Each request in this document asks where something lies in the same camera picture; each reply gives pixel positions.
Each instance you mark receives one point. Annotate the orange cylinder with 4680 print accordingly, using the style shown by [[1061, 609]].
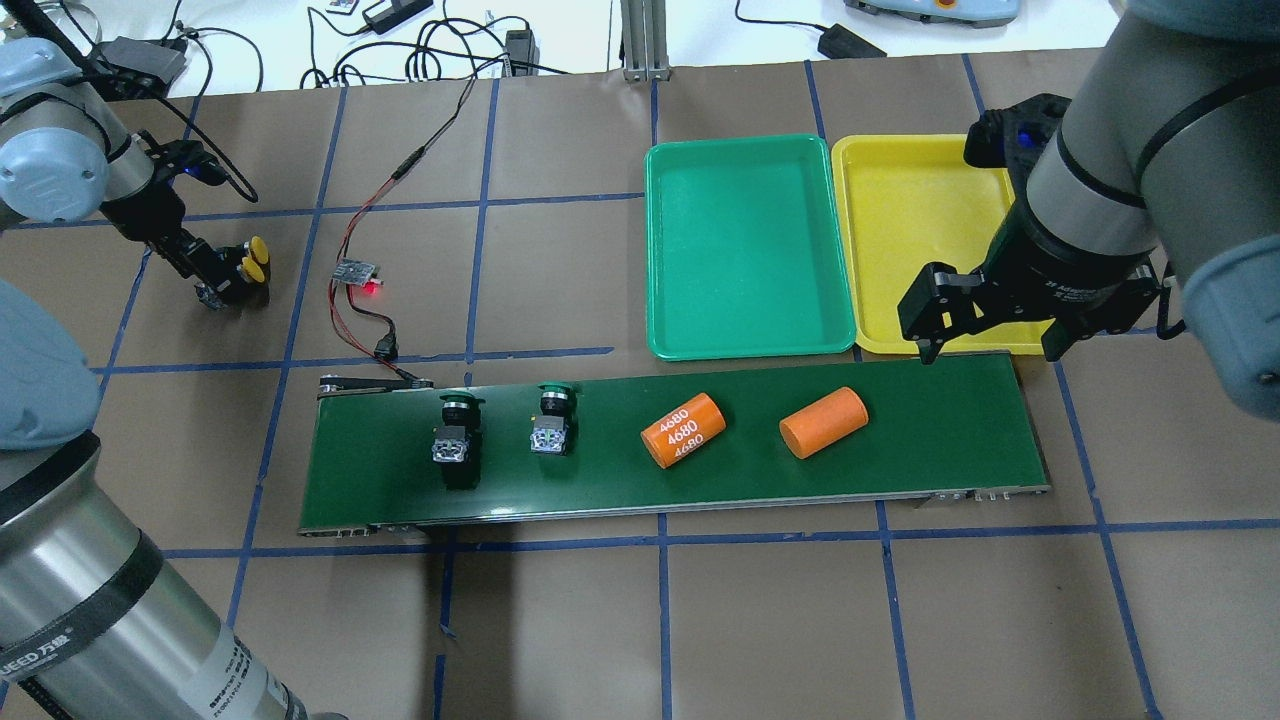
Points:
[[683, 430]]

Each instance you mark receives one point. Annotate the yellow plastic tray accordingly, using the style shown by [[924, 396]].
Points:
[[904, 201]]

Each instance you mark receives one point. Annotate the green push button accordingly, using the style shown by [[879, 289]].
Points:
[[458, 441], [554, 428]]

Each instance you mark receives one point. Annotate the small controller board red LED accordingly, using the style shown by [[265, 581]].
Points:
[[358, 274]]

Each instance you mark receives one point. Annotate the yellow push button upper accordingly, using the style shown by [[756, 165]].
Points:
[[257, 249]]

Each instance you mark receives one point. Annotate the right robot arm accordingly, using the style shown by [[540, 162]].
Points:
[[1161, 170]]

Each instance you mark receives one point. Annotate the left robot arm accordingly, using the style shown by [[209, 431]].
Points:
[[97, 624]]

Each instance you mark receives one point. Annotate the yellow push button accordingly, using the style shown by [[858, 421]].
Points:
[[257, 249], [252, 273]]

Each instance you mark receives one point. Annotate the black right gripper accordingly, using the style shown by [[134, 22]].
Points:
[[1062, 262]]

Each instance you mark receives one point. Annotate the black power adapter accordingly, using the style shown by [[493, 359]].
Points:
[[839, 42]]

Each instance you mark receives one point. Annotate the plain orange cylinder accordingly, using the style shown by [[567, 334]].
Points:
[[826, 421]]

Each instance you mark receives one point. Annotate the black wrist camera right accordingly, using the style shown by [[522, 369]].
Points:
[[1014, 136]]

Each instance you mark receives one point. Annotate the green plastic tray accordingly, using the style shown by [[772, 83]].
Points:
[[744, 254]]

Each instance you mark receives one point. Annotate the yellow push button lower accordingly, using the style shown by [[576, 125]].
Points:
[[252, 273]]

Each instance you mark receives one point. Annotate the green conveyor belt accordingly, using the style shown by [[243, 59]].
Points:
[[958, 427]]

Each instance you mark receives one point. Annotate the aluminium profile post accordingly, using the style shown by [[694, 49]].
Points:
[[645, 55]]

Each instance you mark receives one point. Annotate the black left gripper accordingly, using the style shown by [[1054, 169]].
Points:
[[152, 217]]

